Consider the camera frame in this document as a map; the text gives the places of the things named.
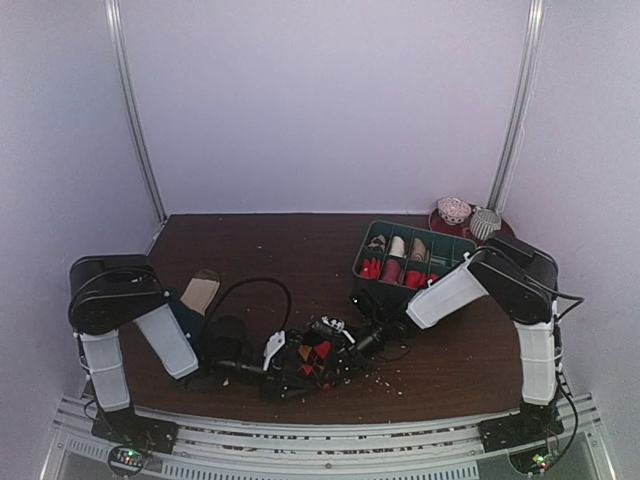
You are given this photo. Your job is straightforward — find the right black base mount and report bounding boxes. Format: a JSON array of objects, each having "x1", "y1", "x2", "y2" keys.
[{"x1": 478, "y1": 403, "x2": 564, "y2": 476}]

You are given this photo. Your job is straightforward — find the red zigzag rolled sock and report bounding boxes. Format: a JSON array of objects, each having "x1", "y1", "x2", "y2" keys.
[{"x1": 359, "y1": 257, "x2": 382, "y2": 280}]

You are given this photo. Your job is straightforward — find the grey striped cup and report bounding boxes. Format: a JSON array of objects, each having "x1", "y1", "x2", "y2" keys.
[{"x1": 469, "y1": 208, "x2": 502, "y2": 242}]

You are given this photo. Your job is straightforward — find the red and beige sock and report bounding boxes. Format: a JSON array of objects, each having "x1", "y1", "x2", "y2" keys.
[{"x1": 427, "y1": 273, "x2": 439, "y2": 286}]

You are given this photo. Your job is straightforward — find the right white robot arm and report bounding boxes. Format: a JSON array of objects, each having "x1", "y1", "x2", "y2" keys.
[{"x1": 350, "y1": 232, "x2": 585, "y2": 442}]

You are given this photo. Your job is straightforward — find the black beige patterned rolled sock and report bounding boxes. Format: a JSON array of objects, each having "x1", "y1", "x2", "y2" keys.
[{"x1": 366, "y1": 234, "x2": 387, "y2": 253}]

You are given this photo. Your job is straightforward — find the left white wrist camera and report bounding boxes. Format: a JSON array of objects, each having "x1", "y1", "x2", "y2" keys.
[{"x1": 262, "y1": 330, "x2": 286, "y2": 371}]

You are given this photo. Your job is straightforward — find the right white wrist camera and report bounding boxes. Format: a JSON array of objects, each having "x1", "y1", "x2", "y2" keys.
[{"x1": 311, "y1": 316, "x2": 356, "y2": 344}]

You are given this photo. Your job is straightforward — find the tan rolled sock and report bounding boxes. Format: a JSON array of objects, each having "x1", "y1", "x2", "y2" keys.
[{"x1": 409, "y1": 237, "x2": 430, "y2": 263}]

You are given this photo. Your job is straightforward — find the green divided organizer tray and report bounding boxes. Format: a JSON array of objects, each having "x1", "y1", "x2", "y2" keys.
[{"x1": 350, "y1": 220, "x2": 476, "y2": 318}]

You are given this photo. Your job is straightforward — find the cream rolled sock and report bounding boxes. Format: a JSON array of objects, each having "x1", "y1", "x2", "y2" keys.
[{"x1": 389, "y1": 235, "x2": 405, "y2": 258}]

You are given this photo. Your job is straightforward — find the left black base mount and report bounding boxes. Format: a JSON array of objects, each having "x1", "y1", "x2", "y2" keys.
[{"x1": 91, "y1": 413, "x2": 179, "y2": 478}]

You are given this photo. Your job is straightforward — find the red round plate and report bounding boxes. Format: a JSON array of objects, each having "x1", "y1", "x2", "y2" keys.
[{"x1": 428, "y1": 204, "x2": 516, "y2": 246}]

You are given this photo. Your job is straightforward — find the dark teal sock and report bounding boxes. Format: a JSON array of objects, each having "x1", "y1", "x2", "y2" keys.
[{"x1": 164, "y1": 288, "x2": 205, "y2": 350}]

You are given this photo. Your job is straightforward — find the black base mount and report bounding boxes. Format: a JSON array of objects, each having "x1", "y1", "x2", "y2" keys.
[
  {"x1": 91, "y1": 413, "x2": 179, "y2": 478},
  {"x1": 478, "y1": 403, "x2": 564, "y2": 476}
]

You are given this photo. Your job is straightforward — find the black argyle sock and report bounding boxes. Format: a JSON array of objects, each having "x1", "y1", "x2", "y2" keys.
[{"x1": 281, "y1": 329, "x2": 354, "y2": 399}]

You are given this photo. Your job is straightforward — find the red rolled sock in tray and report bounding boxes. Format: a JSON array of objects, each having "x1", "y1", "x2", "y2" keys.
[{"x1": 405, "y1": 270, "x2": 427, "y2": 289}]

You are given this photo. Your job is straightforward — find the aluminium frame post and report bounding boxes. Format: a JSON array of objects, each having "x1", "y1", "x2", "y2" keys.
[
  {"x1": 487, "y1": 0, "x2": 546, "y2": 215},
  {"x1": 104, "y1": 0, "x2": 168, "y2": 224}
]

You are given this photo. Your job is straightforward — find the maroon rolled sock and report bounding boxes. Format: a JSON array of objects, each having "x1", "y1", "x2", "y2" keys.
[{"x1": 380, "y1": 258, "x2": 403, "y2": 284}]

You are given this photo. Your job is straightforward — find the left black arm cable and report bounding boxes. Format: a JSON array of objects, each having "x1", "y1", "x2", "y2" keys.
[{"x1": 209, "y1": 277, "x2": 294, "y2": 336}]

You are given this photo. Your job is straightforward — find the pink patterned bowl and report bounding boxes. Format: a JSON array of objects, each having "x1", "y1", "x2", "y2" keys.
[{"x1": 437, "y1": 197, "x2": 473, "y2": 226}]

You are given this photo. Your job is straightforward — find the left aluminium frame post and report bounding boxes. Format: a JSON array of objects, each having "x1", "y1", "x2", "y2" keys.
[{"x1": 104, "y1": 0, "x2": 168, "y2": 224}]

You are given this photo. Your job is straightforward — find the right aluminium frame post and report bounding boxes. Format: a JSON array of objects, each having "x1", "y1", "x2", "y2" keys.
[{"x1": 487, "y1": 0, "x2": 546, "y2": 215}]

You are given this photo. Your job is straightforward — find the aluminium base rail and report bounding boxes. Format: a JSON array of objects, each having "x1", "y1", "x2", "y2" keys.
[{"x1": 36, "y1": 394, "x2": 621, "y2": 479}]

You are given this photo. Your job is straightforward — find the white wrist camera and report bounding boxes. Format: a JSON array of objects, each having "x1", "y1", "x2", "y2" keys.
[
  {"x1": 262, "y1": 330, "x2": 286, "y2": 371},
  {"x1": 311, "y1": 316, "x2": 356, "y2": 344}
]

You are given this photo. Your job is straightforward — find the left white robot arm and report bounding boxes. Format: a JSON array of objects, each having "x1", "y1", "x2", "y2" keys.
[{"x1": 68, "y1": 255, "x2": 315, "y2": 444}]

